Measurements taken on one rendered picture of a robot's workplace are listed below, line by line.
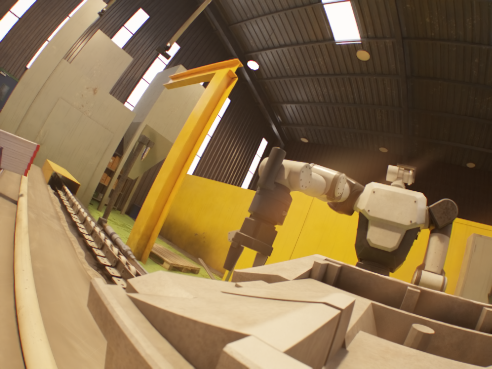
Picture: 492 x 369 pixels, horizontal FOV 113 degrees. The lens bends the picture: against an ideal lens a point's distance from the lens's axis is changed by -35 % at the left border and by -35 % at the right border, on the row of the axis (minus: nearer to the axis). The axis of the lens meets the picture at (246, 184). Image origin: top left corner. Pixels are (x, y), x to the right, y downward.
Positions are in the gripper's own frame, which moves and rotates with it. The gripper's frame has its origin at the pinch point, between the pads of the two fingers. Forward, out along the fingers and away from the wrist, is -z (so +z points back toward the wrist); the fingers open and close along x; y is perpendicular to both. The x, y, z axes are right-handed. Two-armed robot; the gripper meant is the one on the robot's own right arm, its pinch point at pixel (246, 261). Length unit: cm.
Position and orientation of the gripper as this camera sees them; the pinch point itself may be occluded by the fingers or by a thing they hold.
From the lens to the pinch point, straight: 58.1
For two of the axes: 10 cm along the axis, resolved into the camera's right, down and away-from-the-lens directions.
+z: 4.0, -8.9, 2.2
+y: 7.4, 1.7, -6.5
